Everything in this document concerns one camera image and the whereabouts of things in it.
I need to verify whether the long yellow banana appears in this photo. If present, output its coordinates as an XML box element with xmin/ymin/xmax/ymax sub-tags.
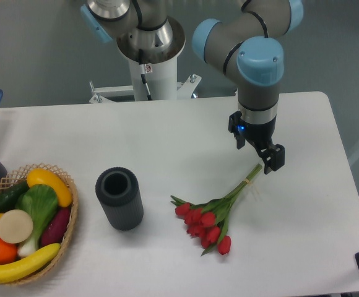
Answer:
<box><xmin>0</xmin><ymin>243</ymin><xmax>61</xmax><ymax>284</ymax></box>

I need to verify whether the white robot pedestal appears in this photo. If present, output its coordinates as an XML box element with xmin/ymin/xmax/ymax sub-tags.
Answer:
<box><xmin>89</xmin><ymin>15</ymin><xmax>202</xmax><ymax>104</ymax></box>

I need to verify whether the woven wicker basket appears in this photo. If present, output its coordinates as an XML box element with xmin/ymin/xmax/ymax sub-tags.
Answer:
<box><xmin>0</xmin><ymin>163</ymin><xmax>78</xmax><ymax>285</ymax></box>

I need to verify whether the dark grey ribbed vase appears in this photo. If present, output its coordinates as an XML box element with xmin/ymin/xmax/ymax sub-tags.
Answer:
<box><xmin>95</xmin><ymin>167</ymin><xmax>144</xmax><ymax>231</ymax></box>

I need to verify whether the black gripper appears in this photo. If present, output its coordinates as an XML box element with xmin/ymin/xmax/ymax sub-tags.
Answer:
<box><xmin>228</xmin><ymin>111</ymin><xmax>285</xmax><ymax>174</ymax></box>

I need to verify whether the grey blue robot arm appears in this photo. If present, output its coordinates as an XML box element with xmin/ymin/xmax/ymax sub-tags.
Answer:
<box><xmin>80</xmin><ymin>1</ymin><xmax>304</xmax><ymax>173</ymax></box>

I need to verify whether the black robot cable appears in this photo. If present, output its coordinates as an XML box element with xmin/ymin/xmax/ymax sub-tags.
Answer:
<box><xmin>137</xmin><ymin>48</ymin><xmax>154</xmax><ymax>101</ymax></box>

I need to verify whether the beige round disc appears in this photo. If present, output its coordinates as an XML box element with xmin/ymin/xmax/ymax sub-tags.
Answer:
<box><xmin>0</xmin><ymin>209</ymin><xmax>33</xmax><ymax>244</ymax></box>

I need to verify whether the dark green cucumber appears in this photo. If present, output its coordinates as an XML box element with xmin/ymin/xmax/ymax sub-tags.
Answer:
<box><xmin>0</xmin><ymin>181</ymin><xmax>29</xmax><ymax>213</ymax></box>

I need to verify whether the green bok choy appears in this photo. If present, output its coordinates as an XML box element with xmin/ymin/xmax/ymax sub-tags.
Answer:
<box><xmin>15</xmin><ymin>184</ymin><xmax>58</xmax><ymax>258</ymax></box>

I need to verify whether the purple sweet potato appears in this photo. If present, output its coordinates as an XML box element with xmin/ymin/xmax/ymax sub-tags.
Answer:
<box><xmin>40</xmin><ymin>207</ymin><xmax>71</xmax><ymax>247</ymax></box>

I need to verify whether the red tulip bouquet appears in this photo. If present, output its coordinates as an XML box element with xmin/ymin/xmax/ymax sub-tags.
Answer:
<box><xmin>171</xmin><ymin>164</ymin><xmax>262</xmax><ymax>255</ymax></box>

